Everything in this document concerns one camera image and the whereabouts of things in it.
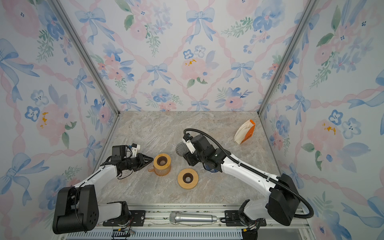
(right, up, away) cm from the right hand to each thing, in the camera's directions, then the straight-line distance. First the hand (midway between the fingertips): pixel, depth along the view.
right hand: (187, 152), depth 79 cm
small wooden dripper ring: (-14, -9, +2) cm, 17 cm away
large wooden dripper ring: (-1, -19, +4) cm, 20 cm away
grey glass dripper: (-5, 0, +15) cm, 16 cm away
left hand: (-20, -5, +7) cm, 22 cm away
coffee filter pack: (+37, +10, +21) cm, 44 cm away
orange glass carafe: (-17, -14, +10) cm, 24 cm away
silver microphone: (-4, -30, -8) cm, 31 cm away
